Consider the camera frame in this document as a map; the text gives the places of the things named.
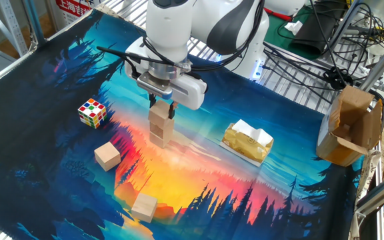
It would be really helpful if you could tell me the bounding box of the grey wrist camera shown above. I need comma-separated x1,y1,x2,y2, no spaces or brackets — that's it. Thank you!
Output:
136,71,174,100

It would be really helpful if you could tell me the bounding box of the crumpled white tissue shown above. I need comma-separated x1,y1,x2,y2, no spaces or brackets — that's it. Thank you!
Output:
283,19,304,36

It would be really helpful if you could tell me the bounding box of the white perforated shelf upright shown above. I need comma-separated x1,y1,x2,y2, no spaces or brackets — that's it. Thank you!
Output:
0,0,29,57

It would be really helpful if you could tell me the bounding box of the open cardboard box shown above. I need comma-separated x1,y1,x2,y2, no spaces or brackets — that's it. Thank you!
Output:
315,85,384,168

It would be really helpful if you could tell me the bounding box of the red handled tool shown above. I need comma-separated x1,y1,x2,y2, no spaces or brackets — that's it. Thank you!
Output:
265,8,295,23

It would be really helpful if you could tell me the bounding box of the printed sunset landscape cloth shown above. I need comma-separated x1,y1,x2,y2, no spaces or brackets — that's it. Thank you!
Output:
0,8,373,240

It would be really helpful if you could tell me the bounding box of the Rubik's cube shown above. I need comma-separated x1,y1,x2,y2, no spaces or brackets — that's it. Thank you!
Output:
77,97,108,130

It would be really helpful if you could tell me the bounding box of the black pouch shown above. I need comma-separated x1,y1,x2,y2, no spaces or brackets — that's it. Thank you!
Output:
291,5,345,57

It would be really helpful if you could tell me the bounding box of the aluminium frame beam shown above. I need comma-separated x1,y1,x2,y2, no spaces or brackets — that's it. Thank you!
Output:
354,165,384,217

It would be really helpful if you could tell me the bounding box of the gold tissue pack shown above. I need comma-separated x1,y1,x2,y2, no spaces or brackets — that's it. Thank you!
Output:
219,119,275,167

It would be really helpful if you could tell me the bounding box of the blue grey metal post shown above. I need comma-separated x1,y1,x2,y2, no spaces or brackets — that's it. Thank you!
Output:
23,0,49,47

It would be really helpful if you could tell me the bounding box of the red lettered sign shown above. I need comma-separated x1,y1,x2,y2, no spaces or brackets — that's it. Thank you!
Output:
54,0,96,23

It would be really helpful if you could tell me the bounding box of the black coiled cable bundle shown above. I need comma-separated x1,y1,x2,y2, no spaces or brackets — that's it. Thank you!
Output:
323,65,353,91

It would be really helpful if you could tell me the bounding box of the aluminium frame post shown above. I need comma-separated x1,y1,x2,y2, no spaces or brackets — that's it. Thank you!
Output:
358,31,384,93

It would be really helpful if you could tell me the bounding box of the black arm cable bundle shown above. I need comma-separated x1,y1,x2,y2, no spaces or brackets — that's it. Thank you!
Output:
96,0,267,81

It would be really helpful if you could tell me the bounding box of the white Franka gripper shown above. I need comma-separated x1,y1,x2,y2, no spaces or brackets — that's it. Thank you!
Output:
124,36,209,120

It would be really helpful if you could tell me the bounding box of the green cutting mat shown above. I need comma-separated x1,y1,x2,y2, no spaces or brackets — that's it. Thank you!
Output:
264,12,323,61

